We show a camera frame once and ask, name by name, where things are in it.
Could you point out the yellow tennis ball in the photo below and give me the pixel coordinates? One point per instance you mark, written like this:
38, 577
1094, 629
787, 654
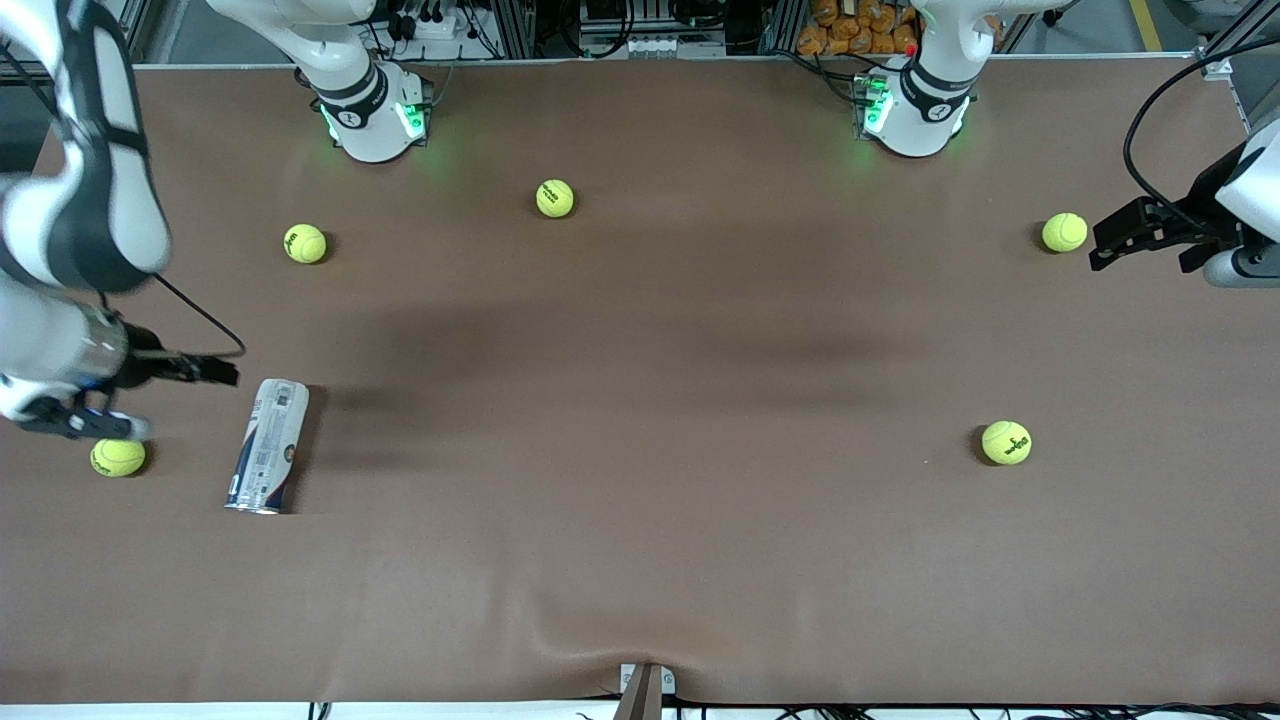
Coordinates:
1006, 442
1064, 232
118, 458
304, 243
555, 198

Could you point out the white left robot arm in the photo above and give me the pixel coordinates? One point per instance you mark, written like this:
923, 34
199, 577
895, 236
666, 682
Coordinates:
915, 130

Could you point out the clear blue tennis ball can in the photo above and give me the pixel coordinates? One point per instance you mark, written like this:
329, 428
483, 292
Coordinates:
268, 445

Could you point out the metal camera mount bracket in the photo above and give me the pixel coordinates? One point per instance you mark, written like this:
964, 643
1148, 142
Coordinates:
645, 695

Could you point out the orange packaged snacks pile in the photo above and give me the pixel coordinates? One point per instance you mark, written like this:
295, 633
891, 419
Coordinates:
850, 30

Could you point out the brown table cover mat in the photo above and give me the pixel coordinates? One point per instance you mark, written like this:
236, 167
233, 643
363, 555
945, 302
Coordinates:
640, 500

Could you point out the white power strip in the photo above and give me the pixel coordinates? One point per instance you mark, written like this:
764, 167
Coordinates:
440, 27

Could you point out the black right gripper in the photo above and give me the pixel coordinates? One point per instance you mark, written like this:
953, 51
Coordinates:
146, 367

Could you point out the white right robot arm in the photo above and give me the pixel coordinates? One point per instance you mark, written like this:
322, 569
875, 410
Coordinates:
372, 140

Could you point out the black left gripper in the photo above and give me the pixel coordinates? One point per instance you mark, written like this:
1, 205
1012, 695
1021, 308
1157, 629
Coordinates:
1199, 206

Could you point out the white socket strip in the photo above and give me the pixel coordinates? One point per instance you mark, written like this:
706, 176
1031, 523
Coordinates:
650, 45

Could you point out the aluminium frame corner post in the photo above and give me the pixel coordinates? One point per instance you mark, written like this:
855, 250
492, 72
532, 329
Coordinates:
1240, 35

